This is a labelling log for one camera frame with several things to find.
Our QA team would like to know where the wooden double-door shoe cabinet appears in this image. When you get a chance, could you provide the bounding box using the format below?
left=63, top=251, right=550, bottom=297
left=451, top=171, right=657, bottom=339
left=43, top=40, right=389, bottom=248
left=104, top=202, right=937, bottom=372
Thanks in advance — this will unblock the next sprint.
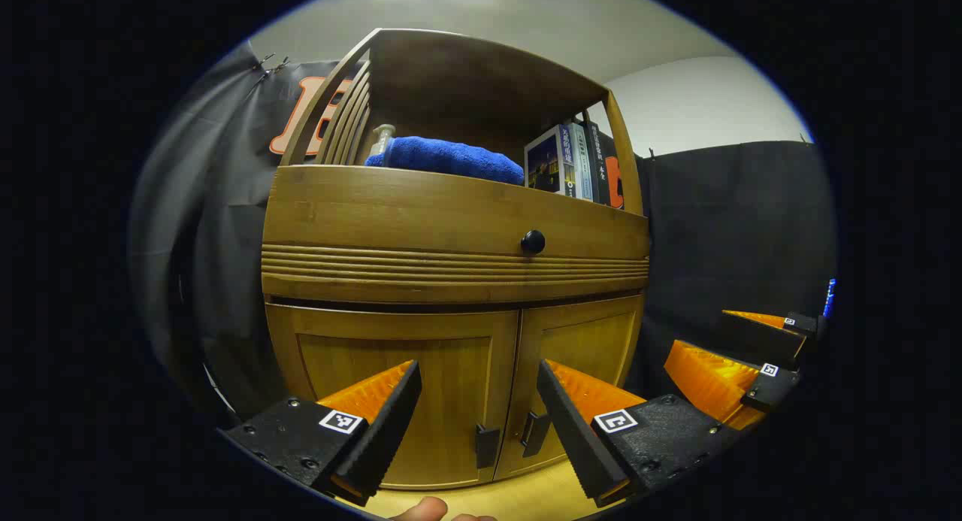
left=261, top=29, right=652, bottom=492

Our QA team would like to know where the wooden shoe cabinet door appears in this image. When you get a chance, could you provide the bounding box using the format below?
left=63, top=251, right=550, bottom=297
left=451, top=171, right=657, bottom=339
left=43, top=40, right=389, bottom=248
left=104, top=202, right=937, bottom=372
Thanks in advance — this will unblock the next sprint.
left=265, top=303, right=521, bottom=491
left=495, top=293, right=646, bottom=481

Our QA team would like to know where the grey spine book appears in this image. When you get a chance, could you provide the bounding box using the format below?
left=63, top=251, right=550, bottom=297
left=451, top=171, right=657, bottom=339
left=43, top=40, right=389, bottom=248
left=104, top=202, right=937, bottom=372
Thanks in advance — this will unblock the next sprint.
left=564, top=120, right=596, bottom=201

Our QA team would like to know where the wooden drawer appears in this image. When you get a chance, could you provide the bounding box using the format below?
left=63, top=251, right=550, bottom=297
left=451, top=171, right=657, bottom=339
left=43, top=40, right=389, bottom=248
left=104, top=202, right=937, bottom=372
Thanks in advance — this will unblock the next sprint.
left=261, top=165, right=650, bottom=306

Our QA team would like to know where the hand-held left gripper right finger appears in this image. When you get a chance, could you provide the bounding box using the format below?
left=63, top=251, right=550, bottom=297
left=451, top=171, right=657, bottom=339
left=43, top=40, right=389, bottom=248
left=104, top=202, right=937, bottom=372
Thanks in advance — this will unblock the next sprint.
left=536, top=359, right=746, bottom=508

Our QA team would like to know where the clear pump bottle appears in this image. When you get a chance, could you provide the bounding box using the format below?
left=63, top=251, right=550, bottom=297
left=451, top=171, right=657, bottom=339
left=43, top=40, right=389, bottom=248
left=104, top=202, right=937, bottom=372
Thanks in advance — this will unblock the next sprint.
left=369, top=123, right=397, bottom=162

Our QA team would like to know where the blue folded towel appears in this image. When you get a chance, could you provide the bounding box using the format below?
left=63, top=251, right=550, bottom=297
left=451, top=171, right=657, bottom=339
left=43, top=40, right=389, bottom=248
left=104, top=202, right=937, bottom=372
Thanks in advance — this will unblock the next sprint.
left=365, top=135, right=525, bottom=186

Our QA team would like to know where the black door handle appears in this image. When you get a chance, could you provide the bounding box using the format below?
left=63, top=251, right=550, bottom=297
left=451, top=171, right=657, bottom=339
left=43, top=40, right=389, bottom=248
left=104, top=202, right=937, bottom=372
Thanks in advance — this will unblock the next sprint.
left=474, top=423, right=501, bottom=470
left=520, top=410, right=552, bottom=459

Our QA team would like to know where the thin white cable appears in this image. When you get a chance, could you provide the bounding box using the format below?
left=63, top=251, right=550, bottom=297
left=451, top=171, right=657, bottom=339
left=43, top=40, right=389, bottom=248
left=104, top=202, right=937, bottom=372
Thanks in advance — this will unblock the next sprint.
left=176, top=273, right=228, bottom=418

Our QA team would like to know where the black backdrop cloth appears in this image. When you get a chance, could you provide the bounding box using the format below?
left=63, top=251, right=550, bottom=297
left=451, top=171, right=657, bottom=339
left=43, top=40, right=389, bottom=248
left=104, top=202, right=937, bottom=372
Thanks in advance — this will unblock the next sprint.
left=129, top=41, right=836, bottom=426

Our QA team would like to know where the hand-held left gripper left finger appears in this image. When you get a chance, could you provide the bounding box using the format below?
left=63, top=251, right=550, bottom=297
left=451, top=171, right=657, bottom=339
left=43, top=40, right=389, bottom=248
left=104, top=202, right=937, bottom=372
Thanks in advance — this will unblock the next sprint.
left=218, top=359, right=423, bottom=507

